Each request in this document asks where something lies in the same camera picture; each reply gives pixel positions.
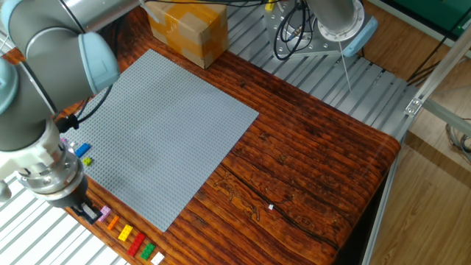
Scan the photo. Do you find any yellow Lego brick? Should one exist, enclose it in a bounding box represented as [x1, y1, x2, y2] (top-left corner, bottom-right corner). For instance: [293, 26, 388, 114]
[117, 224, 134, 242]

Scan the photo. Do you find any thin orange Lego brick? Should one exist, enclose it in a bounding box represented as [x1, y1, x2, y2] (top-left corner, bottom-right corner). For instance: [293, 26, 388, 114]
[106, 214, 121, 231]

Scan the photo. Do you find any pink Lego brick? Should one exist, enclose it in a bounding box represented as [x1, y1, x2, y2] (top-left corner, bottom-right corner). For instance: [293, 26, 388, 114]
[97, 205, 112, 222]

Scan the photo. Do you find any aluminium frame beam with bracket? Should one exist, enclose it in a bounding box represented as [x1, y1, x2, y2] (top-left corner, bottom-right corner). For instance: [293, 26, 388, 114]
[404, 25, 471, 118]

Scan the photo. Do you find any grey Lego baseplate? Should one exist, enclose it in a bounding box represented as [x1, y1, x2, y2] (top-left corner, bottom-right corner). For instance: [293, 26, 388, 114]
[60, 49, 260, 233]

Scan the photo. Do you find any long red Lego brick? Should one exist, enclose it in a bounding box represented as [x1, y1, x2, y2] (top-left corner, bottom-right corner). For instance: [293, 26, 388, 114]
[126, 232, 147, 258]

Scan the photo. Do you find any long blue Lego brick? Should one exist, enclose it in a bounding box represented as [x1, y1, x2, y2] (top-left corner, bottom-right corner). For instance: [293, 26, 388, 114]
[74, 142, 92, 159]

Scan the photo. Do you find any taped cardboard box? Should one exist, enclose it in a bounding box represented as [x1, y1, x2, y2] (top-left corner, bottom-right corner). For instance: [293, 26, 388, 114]
[146, 0, 230, 70]

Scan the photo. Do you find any green Lego brick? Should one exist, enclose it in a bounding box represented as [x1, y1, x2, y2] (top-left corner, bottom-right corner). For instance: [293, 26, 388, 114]
[140, 242, 157, 261]

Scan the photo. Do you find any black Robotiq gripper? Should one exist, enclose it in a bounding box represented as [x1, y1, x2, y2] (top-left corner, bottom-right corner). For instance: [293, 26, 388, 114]
[49, 175, 103, 225]

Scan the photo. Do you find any grey cable coil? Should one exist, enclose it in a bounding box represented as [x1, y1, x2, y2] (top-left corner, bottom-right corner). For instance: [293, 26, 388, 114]
[445, 117, 471, 165]

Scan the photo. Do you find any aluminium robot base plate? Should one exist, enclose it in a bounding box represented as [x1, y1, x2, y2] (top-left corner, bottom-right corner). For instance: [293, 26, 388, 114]
[265, 0, 343, 59]

